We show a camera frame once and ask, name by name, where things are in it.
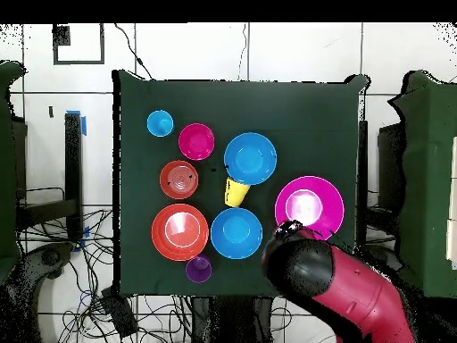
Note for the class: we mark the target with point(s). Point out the yellow cup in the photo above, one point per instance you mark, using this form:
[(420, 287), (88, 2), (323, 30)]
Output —
[(235, 194)]

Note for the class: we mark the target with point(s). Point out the large orange bowl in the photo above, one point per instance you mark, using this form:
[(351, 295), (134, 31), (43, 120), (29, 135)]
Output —
[(180, 232)]

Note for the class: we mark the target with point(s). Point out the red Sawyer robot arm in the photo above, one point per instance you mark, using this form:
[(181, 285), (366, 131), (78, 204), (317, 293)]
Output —
[(335, 286)]

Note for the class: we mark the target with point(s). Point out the blue bowl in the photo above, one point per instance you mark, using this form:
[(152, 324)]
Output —
[(250, 159), (236, 233)]

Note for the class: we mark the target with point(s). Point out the small orange bowl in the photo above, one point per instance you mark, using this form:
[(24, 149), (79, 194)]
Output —
[(179, 179)]

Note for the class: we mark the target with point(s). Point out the small crimson bowl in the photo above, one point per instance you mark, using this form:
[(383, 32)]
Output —
[(196, 142)]

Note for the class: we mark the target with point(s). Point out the purple cup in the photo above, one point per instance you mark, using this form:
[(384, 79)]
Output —
[(198, 268)]

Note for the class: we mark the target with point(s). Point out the large pink bowl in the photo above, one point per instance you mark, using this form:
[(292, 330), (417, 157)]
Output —
[(321, 193)]

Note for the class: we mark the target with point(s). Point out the light blue cup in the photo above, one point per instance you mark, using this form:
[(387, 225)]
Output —
[(160, 123)]

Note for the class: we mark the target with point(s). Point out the dark green table cloth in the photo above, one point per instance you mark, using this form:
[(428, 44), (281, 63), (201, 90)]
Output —
[(303, 125)]

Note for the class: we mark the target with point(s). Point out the blue tape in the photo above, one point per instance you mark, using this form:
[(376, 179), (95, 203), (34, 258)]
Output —
[(84, 125)]

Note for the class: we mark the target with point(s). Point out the black cabinet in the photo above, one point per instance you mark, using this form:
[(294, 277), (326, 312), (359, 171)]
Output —
[(391, 164)]

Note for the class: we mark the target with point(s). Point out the black power adapter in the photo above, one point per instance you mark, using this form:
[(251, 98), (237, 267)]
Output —
[(119, 314)]

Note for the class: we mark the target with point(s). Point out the green cloth covered table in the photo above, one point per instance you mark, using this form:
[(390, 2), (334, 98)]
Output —
[(428, 178), (7, 160)]

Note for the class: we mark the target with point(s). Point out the white panel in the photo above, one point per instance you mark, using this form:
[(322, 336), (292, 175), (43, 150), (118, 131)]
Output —
[(453, 243)]

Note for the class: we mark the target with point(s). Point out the black stand post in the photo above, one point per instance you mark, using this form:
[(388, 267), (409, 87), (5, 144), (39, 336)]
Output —
[(362, 178)]

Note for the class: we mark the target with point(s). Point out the black stand frame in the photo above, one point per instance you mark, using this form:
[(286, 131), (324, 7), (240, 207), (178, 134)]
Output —
[(73, 178)]

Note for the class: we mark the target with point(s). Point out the black pedestal leg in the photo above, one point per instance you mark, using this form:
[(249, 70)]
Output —
[(46, 259)]

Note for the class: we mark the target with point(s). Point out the black square frame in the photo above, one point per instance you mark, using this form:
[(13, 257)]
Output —
[(78, 62)]

